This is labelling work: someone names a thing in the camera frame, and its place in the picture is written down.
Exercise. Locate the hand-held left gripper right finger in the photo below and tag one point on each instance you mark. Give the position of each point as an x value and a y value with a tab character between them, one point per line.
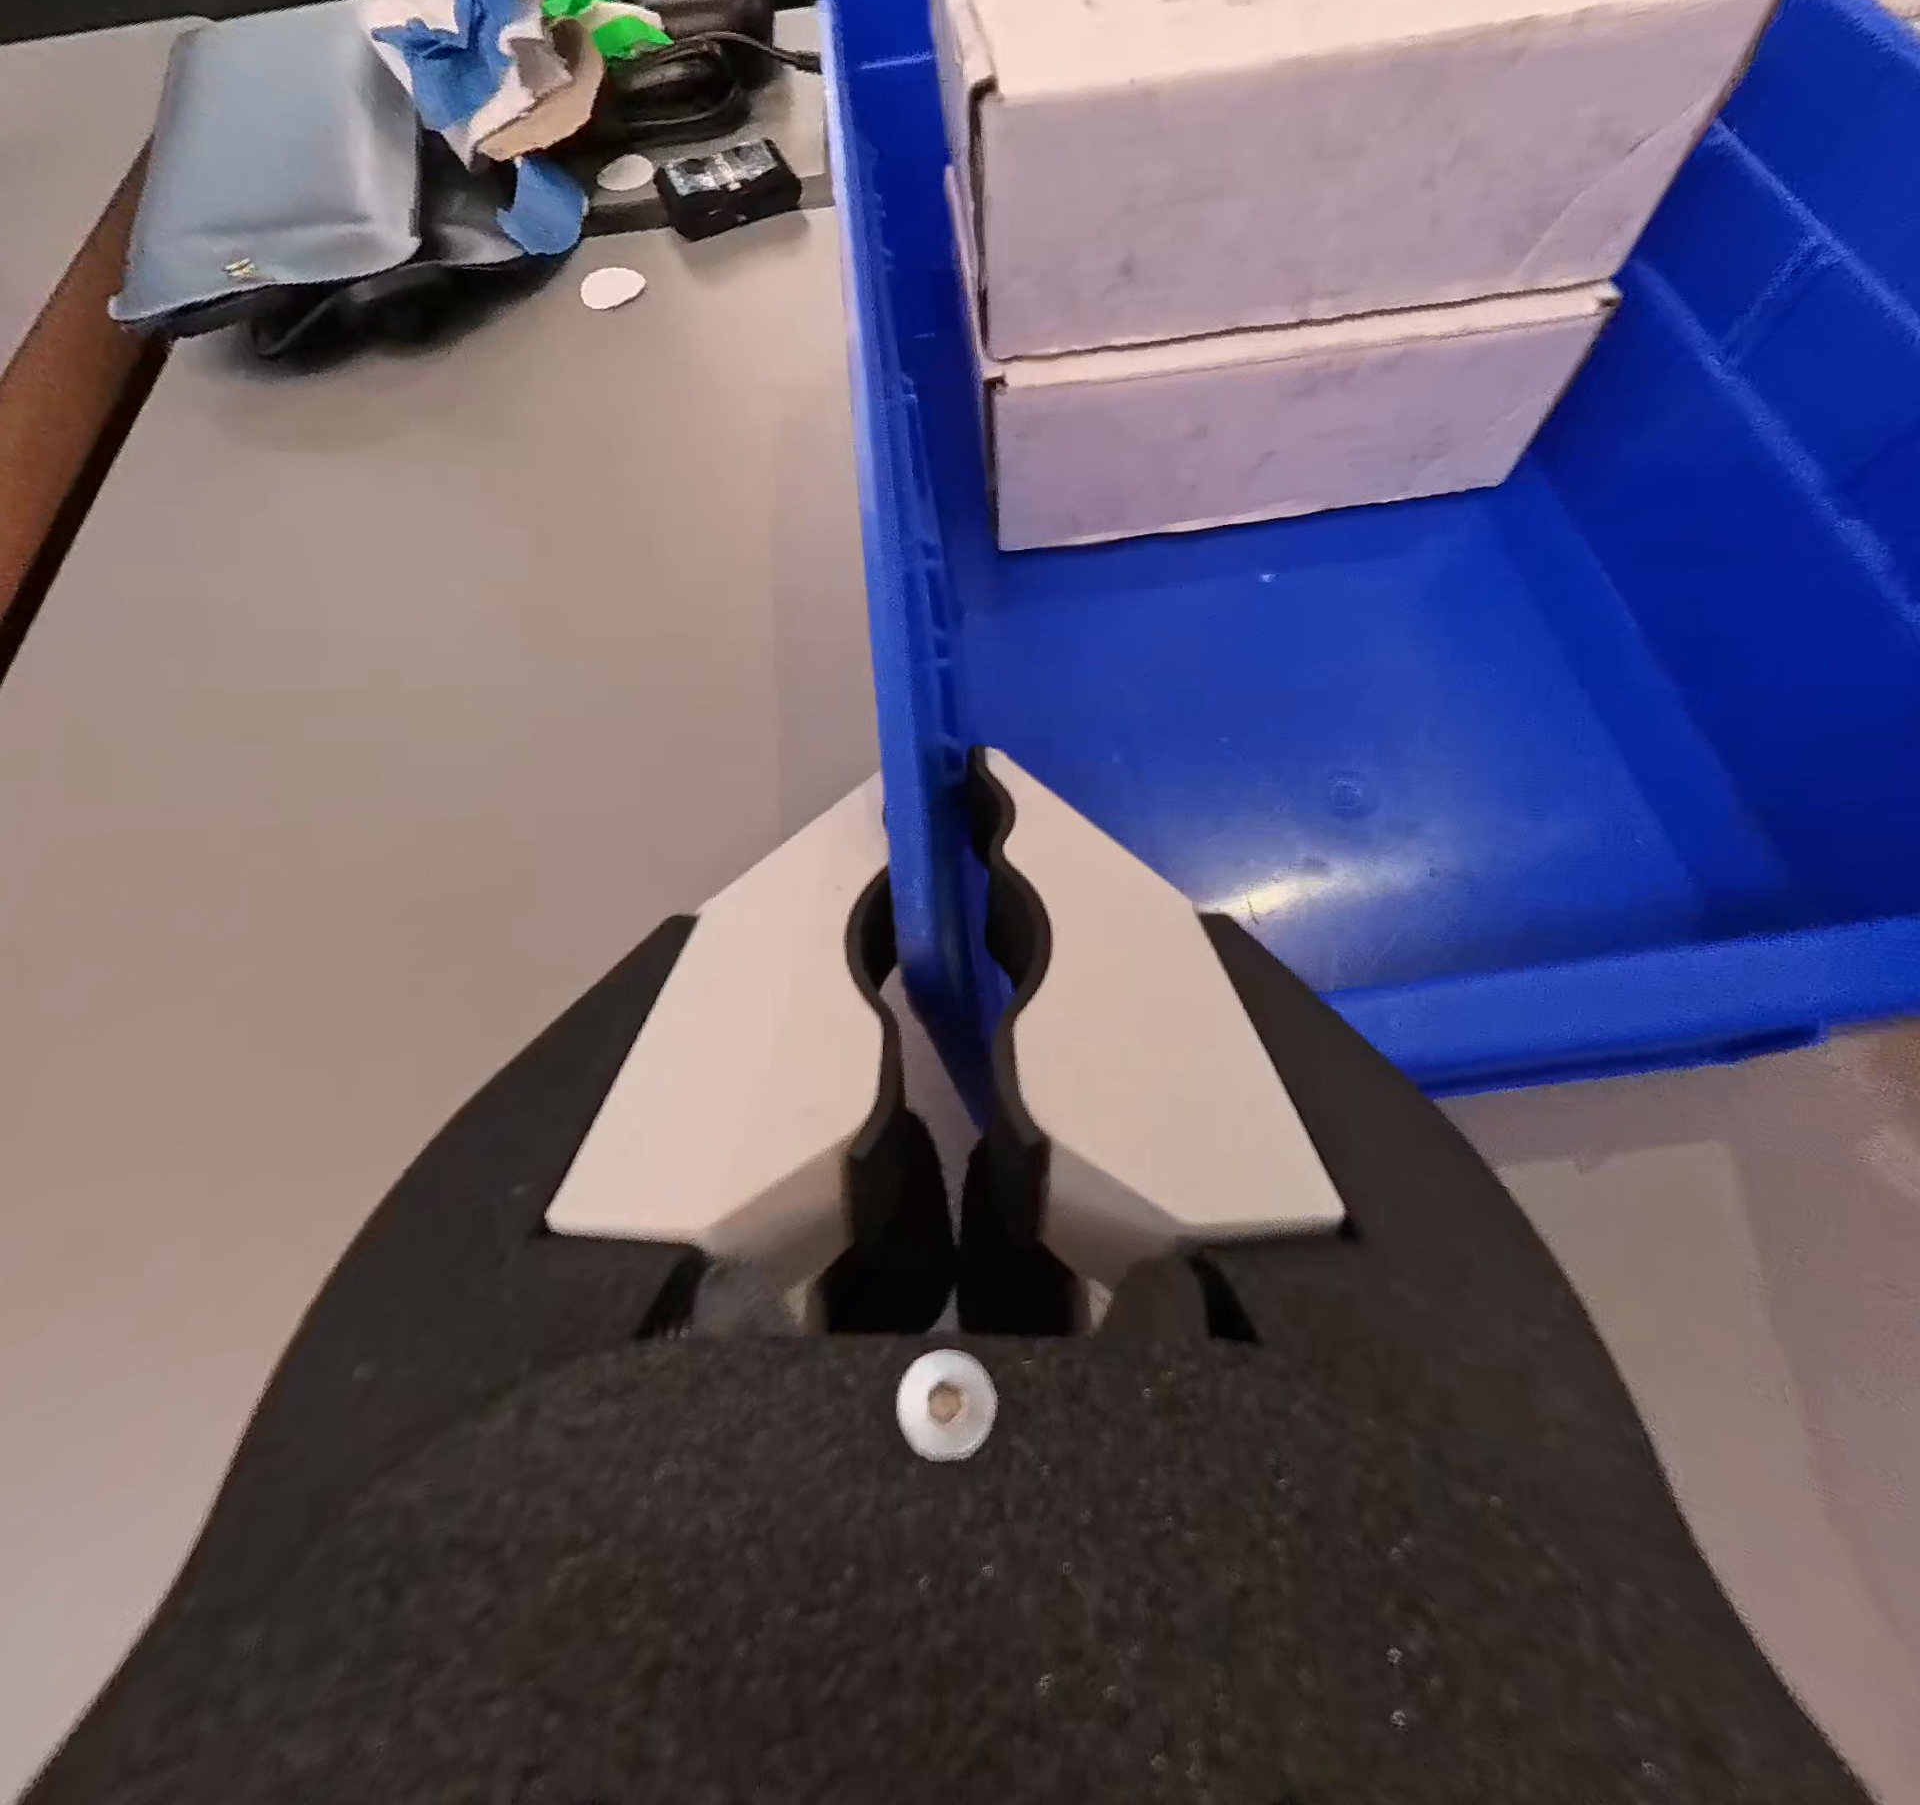
1170	1086

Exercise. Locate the blue-grey fabric pouch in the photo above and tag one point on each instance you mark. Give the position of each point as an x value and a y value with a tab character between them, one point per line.
272	155

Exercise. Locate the white cardboard mailer box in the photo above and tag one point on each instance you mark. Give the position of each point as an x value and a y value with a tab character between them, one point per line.
1277	440
1277	35

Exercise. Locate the grey desk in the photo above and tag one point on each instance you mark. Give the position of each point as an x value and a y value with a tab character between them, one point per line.
450	635

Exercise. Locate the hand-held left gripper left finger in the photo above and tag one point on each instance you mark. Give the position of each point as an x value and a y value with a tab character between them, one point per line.
720	1086

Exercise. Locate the blue plastic bin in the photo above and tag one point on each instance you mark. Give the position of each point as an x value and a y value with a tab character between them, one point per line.
1425	785

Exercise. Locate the crumpled green tape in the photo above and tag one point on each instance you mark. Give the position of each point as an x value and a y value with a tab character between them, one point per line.
599	28

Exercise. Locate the crumpled blue white cloth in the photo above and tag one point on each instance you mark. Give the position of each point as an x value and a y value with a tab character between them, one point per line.
450	4

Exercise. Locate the white round sticker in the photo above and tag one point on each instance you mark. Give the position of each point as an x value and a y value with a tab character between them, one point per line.
627	174
612	290

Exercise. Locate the black battery pack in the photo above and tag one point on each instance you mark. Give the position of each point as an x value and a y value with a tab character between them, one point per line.
729	185

